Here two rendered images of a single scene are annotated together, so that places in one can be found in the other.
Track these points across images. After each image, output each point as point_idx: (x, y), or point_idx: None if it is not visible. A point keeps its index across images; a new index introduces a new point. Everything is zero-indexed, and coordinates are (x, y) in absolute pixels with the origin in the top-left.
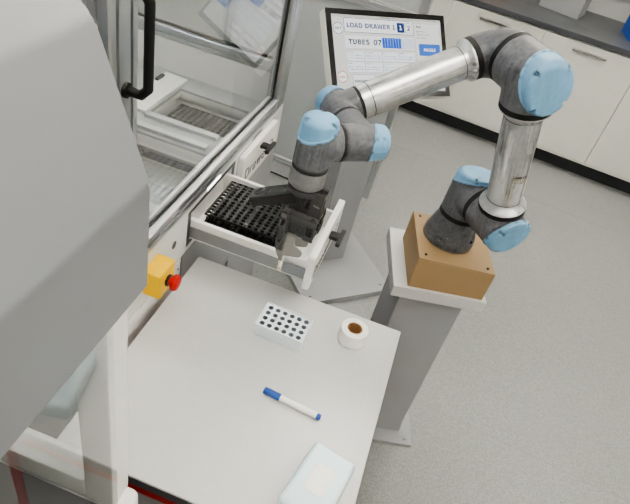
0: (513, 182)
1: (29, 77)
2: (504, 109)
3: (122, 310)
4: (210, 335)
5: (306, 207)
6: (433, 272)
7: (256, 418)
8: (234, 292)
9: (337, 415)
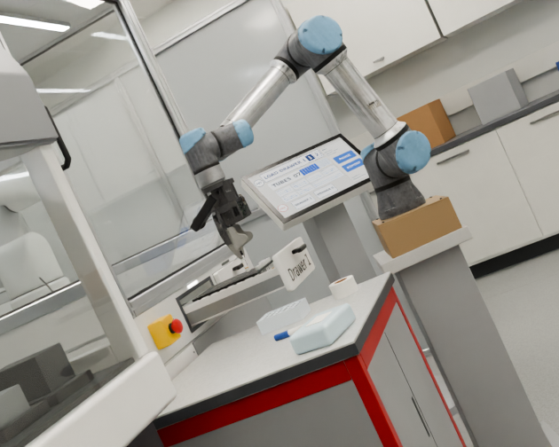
0: (371, 108)
1: None
2: (316, 68)
3: (43, 135)
4: (227, 353)
5: (224, 198)
6: (400, 231)
7: (272, 348)
8: (243, 335)
9: None
